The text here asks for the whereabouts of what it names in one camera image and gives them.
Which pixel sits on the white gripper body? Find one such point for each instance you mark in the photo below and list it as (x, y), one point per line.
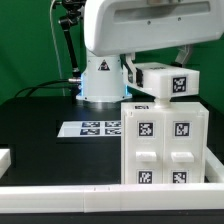
(114, 27)

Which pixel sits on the white left fence block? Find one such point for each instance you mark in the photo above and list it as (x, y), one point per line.
(5, 161)

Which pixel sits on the white right fence bar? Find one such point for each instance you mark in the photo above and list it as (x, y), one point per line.
(214, 169)

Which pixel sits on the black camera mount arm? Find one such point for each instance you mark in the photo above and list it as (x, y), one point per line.
(71, 18)

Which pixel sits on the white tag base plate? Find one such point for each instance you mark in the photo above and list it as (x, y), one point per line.
(90, 129)

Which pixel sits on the white door panel with knob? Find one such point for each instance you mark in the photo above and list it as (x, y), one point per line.
(184, 142)

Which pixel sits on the white front fence bar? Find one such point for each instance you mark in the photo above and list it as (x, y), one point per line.
(111, 198)

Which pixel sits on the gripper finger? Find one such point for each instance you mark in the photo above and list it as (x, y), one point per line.
(184, 54)
(135, 75)

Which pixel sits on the white cabinet top block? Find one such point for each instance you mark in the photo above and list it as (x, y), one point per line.
(163, 82)

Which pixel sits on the white fence bar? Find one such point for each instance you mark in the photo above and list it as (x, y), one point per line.
(214, 169)
(111, 198)

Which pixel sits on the white cabinet body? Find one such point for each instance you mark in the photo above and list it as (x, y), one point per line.
(176, 107)

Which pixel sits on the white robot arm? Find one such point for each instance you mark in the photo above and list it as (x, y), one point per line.
(102, 81)

